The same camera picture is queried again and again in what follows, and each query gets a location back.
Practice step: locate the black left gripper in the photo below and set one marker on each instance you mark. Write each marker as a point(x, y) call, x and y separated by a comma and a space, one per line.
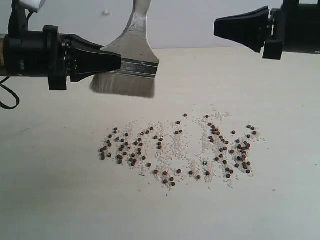
point(45, 54)

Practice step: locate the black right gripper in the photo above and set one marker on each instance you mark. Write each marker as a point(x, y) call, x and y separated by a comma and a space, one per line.
point(296, 29)

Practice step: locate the wooden paint brush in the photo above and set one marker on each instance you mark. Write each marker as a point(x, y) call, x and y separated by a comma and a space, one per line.
point(139, 64)

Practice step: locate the brown beans and white crumbs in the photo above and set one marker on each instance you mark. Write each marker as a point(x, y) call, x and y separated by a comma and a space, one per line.
point(170, 149)

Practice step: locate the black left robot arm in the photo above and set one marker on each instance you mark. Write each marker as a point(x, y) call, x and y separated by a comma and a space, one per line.
point(2, 55)

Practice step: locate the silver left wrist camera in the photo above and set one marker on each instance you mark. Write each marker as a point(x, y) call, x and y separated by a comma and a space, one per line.
point(33, 6)

